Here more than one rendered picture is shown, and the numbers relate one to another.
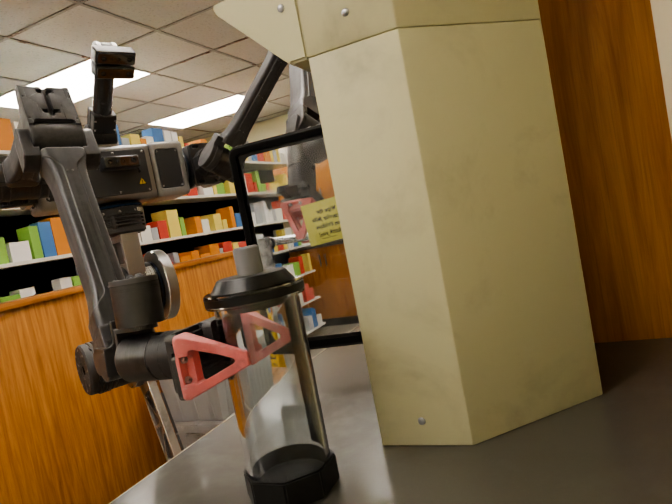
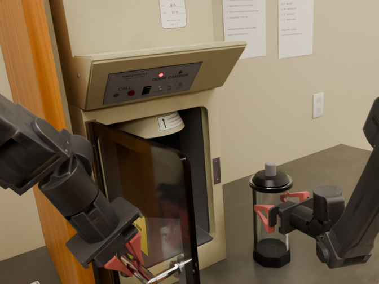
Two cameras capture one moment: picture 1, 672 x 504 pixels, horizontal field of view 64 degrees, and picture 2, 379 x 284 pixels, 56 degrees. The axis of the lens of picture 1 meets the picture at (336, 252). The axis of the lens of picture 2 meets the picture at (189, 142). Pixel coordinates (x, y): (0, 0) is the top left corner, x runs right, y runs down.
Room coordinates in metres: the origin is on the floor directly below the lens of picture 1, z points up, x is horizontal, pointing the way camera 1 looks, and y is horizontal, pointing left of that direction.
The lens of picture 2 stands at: (1.36, 0.41, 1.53)
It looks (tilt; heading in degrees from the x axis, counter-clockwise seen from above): 17 degrees down; 215
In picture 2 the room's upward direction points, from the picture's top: 5 degrees counter-clockwise
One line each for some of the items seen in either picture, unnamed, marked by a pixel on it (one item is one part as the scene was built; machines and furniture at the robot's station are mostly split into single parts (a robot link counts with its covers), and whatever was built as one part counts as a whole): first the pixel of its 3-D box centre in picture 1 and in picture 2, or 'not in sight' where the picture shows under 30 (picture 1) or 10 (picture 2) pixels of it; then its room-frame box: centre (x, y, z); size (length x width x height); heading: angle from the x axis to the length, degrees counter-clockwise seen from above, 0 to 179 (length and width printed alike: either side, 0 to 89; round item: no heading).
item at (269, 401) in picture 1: (272, 382); (270, 217); (0.58, 0.09, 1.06); 0.11 x 0.11 x 0.21
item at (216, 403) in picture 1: (221, 373); not in sight; (2.98, 0.76, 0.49); 0.60 x 0.42 x 0.33; 156
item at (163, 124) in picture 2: not in sight; (147, 118); (0.72, -0.16, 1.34); 0.18 x 0.18 x 0.05
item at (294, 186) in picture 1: (322, 239); (142, 244); (0.98, 0.02, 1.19); 0.30 x 0.01 x 0.40; 71
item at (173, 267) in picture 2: not in sight; (148, 266); (1.03, 0.08, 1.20); 0.10 x 0.05 x 0.03; 71
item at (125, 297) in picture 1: (136, 323); (331, 222); (0.68, 0.27, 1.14); 0.12 x 0.09 x 0.11; 38
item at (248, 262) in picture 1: (251, 276); (270, 175); (0.58, 0.09, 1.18); 0.09 x 0.09 x 0.07
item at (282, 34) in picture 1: (315, 57); (166, 74); (0.81, -0.02, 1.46); 0.32 x 0.12 x 0.10; 156
